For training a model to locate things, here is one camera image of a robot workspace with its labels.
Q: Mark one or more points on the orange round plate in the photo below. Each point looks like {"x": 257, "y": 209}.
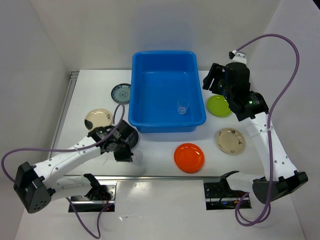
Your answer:
{"x": 189, "y": 158}

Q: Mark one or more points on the blue patterned ceramic plate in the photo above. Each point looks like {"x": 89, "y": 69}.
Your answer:
{"x": 121, "y": 93}

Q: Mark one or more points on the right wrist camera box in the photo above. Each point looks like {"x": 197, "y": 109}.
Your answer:
{"x": 237, "y": 57}

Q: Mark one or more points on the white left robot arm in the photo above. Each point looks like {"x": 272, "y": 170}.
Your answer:
{"x": 39, "y": 184}

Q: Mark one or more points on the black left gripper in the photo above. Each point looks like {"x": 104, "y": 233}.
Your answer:
{"x": 126, "y": 156}

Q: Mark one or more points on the beige plate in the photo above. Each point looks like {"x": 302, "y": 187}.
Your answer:
{"x": 230, "y": 141}
{"x": 99, "y": 117}

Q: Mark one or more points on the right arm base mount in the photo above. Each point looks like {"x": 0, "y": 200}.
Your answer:
{"x": 216, "y": 199}

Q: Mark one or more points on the lime green plate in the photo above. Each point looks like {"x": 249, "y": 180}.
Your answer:
{"x": 218, "y": 106}

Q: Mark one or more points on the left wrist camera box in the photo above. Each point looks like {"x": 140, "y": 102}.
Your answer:
{"x": 106, "y": 132}

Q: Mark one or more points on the aluminium frame rail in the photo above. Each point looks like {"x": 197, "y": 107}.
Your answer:
{"x": 92, "y": 90}

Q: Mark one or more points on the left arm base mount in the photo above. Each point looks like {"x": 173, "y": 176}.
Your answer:
{"x": 95, "y": 204}

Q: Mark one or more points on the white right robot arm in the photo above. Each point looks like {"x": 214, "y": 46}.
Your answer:
{"x": 281, "y": 177}

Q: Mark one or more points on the blue plastic bin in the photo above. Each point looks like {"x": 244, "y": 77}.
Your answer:
{"x": 158, "y": 80}

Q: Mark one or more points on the black round plate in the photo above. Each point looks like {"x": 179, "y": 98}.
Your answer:
{"x": 129, "y": 135}

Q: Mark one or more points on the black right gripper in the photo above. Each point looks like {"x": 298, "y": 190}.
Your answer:
{"x": 215, "y": 72}

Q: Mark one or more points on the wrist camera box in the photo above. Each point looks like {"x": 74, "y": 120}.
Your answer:
{"x": 237, "y": 57}
{"x": 106, "y": 132}

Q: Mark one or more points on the clear plastic cup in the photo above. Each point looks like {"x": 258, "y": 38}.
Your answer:
{"x": 138, "y": 160}
{"x": 182, "y": 106}

